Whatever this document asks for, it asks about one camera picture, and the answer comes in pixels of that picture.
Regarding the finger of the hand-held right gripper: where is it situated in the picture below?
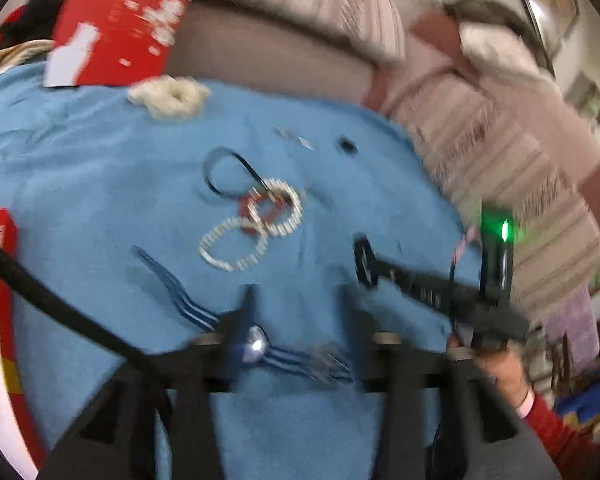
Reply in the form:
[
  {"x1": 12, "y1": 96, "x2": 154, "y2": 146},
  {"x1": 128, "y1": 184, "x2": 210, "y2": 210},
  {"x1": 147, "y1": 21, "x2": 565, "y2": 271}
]
[{"x1": 353, "y1": 234, "x2": 482, "y2": 315}]

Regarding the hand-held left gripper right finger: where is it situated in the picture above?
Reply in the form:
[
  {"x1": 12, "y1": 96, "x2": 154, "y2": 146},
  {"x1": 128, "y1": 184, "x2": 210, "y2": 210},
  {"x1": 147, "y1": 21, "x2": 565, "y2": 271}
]
[{"x1": 341, "y1": 297, "x2": 563, "y2": 480}]

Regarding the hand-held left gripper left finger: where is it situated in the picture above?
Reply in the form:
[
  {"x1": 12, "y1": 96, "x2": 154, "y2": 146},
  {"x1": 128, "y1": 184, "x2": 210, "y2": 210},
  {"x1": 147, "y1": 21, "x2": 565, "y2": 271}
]
[{"x1": 37, "y1": 286, "x2": 271, "y2": 480}]

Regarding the blue striped strap watch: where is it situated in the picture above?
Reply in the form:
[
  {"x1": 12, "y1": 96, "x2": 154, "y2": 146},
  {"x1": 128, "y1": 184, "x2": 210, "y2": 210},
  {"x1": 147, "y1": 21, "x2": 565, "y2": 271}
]
[{"x1": 132, "y1": 245, "x2": 356, "y2": 386}]

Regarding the pearl bracelet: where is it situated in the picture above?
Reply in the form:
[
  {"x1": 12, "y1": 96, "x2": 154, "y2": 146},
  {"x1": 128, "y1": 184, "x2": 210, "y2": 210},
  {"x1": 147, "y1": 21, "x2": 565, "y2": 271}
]
[{"x1": 198, "y1": 216, "x2": 271, "y2": 272}]

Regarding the red bead bracelet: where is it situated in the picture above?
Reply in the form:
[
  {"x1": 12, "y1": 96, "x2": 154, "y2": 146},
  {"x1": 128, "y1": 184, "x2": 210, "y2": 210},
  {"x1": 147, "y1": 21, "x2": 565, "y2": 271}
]
[{"x1": 237, "y1": 191, "x2": 288, "y2": 236}]

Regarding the pale green bead bracelet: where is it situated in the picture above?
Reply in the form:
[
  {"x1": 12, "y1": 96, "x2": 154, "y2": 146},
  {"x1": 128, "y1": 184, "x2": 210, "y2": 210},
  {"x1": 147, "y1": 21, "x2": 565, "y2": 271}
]
[{"x1": 247, "y1": 179, "x2": 306, "y2": 238}]

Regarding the black hair tie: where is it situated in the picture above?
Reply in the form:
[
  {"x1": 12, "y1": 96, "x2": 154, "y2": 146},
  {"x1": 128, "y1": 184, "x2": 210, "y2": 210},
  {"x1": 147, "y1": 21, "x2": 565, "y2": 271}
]
[{"x1": 202, "y1": 147, "x2": 268, "y2": 200}]

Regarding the red tray box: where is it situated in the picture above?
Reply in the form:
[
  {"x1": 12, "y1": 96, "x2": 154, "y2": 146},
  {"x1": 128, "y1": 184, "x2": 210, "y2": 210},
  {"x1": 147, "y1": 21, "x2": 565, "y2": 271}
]
[{"x1": 0, "y1": 207, "x2": 48, "y2": 480}]

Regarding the person's right forearm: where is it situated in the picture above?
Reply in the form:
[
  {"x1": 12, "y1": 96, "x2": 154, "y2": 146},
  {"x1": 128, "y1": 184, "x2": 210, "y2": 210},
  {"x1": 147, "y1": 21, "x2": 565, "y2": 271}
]
[{"x1": 512, "y1": 389, "x2": 600, "y2": 478}]

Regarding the person's right hand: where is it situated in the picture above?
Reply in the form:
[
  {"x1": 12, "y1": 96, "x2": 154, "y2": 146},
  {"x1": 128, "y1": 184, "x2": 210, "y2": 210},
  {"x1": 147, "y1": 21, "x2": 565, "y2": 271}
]
[{"x1": 447, "y1": 336, "x2": 532, "y2": 412}]

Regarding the purple cloth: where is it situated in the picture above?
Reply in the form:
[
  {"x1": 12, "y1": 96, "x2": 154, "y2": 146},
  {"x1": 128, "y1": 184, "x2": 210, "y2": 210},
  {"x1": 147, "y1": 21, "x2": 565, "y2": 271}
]
[{"x1": 545, "y1": 290, "x2": 600, "y2": 366}]

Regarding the pink striped sofa cushion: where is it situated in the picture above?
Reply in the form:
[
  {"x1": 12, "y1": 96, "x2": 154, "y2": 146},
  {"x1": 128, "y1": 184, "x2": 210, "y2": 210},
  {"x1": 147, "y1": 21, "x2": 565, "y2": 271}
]
[{"x1": 365, "y1": 15, "x2": 600, "y2": 321}]

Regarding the silver hair clip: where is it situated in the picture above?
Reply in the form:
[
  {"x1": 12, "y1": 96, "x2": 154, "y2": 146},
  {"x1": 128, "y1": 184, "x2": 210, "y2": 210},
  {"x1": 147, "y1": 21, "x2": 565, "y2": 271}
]
[{"x1": 275, "y1": 126, "x2": 317, "y2": 151}]

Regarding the cream scrunchie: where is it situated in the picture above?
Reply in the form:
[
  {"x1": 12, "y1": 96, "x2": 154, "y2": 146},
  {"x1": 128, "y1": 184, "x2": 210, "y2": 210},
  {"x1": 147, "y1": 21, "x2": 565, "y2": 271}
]
[{"x1": 127, "y1": 76, "x2": 212, "y2": 120}]

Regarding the brown sofa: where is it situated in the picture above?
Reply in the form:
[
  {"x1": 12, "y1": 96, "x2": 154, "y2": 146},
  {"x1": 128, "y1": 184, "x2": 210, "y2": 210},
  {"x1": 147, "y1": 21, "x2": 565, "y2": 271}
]
[{"x1": 165, "y1": 0, "x2": 381, "y2": 108}]

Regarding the brown furry cloth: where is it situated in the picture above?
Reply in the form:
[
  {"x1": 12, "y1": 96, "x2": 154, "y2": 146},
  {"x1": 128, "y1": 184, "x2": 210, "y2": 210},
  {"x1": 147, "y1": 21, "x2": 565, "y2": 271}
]
[{"x1": 440, "y1": 0, "x2": 556, "y2": 76}]

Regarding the red floral box lid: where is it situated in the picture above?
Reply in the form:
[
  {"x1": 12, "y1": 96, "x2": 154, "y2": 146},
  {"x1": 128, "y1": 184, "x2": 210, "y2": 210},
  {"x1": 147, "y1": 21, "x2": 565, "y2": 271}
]
[{"x1": 42, "y1": 0, "x2": 201, "y2": 88}]

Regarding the framed picture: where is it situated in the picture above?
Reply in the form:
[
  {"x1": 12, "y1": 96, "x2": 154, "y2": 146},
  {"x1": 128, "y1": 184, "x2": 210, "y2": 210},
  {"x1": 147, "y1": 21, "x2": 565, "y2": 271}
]
[{"x1": 505, "y1": 0, "x2": 581, "y2": 66}]

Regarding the dark clothes pile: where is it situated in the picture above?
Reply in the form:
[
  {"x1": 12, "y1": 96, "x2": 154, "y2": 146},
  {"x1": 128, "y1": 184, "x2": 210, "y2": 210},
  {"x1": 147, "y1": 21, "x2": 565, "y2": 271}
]
[{"x1": 0, "y1": 0, "x2": 71, "y2": 46}]

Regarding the red white twisted cable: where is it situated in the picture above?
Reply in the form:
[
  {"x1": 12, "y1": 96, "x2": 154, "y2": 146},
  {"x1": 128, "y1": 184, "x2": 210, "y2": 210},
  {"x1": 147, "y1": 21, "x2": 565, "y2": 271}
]
[{"x1": 449, "y1": 227, "x2": 481, "y2": 286}]

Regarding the black cable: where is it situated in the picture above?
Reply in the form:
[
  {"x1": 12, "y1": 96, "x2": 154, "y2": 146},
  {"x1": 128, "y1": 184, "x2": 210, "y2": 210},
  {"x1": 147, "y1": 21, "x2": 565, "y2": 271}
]
[{"x1": 0, "y1": 227, "x2": 173, "y2": 413}]

